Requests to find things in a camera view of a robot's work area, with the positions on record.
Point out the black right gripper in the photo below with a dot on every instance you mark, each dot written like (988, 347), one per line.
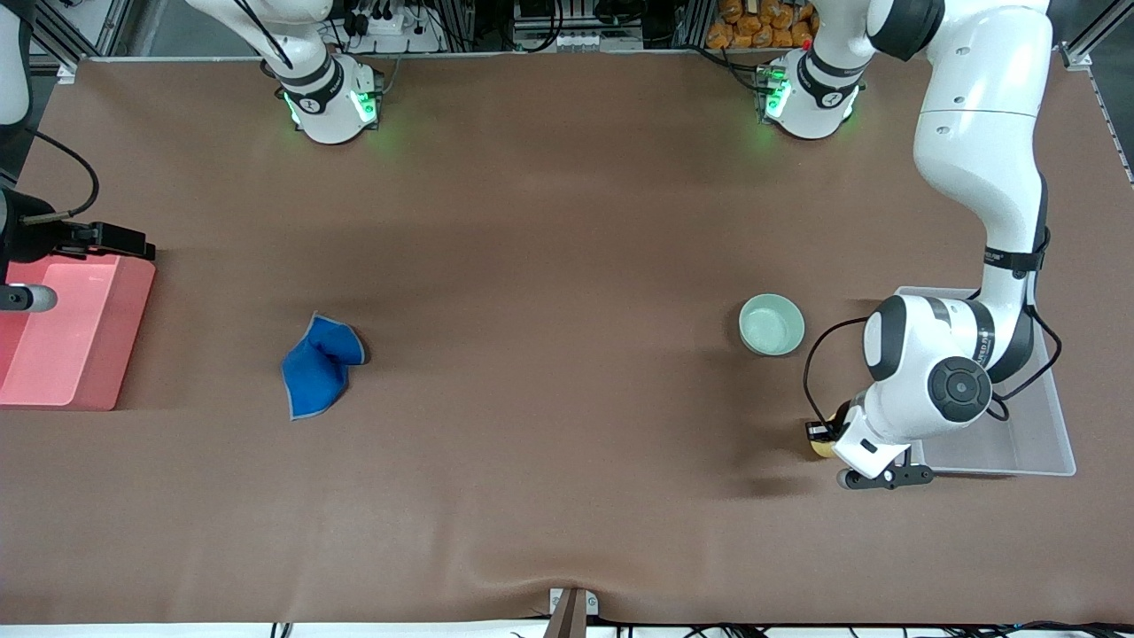
(35, 241)

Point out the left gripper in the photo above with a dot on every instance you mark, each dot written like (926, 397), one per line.
(819, 431)

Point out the blue cloth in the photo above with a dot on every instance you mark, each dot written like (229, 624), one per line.
(314, 377)

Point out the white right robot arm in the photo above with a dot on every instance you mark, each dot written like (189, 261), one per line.
(328, 115)

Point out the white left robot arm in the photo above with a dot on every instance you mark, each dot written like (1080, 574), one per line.
(974, 133)

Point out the light green bowl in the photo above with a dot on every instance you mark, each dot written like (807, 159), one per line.
(772, 326)

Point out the pink plastic bin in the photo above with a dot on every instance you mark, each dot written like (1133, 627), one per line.
(80, 354)

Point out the clear plastic bin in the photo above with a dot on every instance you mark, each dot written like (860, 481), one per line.
(1038, 443)

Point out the white power strip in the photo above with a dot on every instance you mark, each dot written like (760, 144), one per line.
(390, 27)

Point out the orange snack pile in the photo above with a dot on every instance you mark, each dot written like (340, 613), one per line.
(753, 27)

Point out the grey power strip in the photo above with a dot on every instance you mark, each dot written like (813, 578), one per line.
(576, 41)

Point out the aluminium frame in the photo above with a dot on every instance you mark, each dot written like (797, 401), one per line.
(1083, 55)
(51, 62)

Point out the metal table edge bracket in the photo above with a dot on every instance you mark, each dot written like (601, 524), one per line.
(571, 616)

